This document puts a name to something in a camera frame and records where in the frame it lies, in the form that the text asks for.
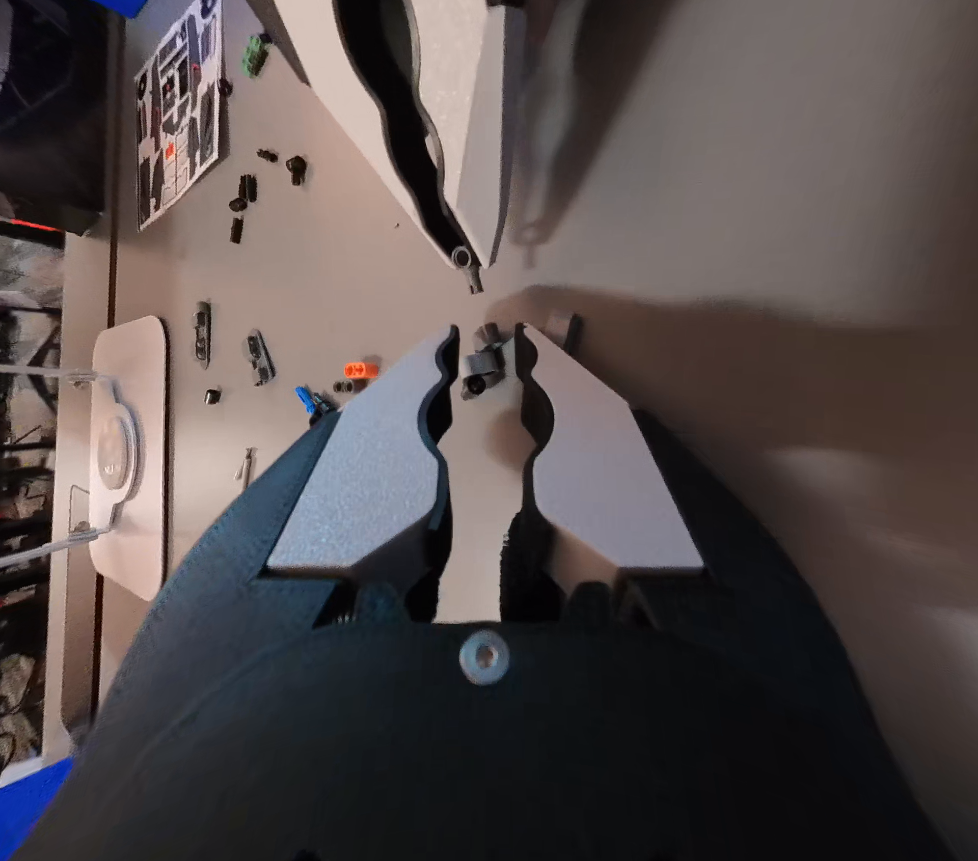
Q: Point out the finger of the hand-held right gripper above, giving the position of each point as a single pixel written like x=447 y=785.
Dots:
x=458 y=74
x=305 y=13

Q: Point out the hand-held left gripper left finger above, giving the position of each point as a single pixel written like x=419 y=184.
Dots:
x=367 y=487

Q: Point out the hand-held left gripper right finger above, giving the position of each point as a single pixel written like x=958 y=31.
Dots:
x=611 y=487

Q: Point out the dark grey square lego connector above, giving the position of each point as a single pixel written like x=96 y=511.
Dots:
x=483 y=363

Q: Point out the green lego piece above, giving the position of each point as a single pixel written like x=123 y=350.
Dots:
x=257 y=55

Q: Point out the light grey lego axle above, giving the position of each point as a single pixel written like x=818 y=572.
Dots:
x=244 y=464

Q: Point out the lego sticker sheet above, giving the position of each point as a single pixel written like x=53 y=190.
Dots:
x=179 y=105

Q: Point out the grey curved lego piece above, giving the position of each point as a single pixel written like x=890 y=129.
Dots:
x=260 y=357

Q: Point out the black lego set box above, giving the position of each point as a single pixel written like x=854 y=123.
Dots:
x=53 y=112

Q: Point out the blue pin with black connector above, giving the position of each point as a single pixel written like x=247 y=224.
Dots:
x=313 y=401

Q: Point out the dark grey two-hole beam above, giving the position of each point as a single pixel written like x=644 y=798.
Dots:
x=348 y=387

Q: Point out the orange two-hole beam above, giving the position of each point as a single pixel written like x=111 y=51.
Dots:
x=360 y=369

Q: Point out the clear acrylic book stand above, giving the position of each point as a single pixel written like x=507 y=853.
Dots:
x=114 y=448

